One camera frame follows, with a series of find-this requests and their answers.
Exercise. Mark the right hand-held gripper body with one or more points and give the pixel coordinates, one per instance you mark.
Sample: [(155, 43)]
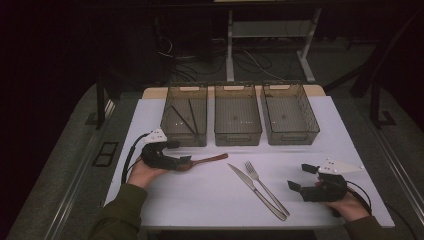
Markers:
[(328, 190)]

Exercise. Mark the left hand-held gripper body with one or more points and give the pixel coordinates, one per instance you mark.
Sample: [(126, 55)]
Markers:
[(158, 160)]

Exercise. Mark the brown wooden spoon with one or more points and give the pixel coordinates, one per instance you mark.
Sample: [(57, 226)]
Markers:
[(208, 159)]

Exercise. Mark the black chopstick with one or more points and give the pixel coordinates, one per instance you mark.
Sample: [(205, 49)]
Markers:
[(184, 119), (193, 115)]

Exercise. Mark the smoked clear plastic bin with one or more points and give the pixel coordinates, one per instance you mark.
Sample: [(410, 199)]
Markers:
[(288, 116), (183, 116), (237, 116)]

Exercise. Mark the steel fork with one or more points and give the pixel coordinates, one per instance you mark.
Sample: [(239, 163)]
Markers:
[(263, 186)]

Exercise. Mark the steel table knife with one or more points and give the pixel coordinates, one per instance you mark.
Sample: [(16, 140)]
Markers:
[(255, 190)]

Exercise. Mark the person's left hand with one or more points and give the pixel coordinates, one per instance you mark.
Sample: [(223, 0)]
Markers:
[(141, 175)]

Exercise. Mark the person's right hand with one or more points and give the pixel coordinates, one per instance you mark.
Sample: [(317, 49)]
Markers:
[(348, 208)]

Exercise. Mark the white table cover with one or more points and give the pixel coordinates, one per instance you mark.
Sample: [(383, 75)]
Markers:
[(206, 200)]

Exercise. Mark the black metal stand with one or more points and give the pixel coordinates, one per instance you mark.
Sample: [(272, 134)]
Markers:
[(375, 100), (100, 100)]

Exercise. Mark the white metal stand frame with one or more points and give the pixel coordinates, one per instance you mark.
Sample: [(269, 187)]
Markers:
[(229, 46)]

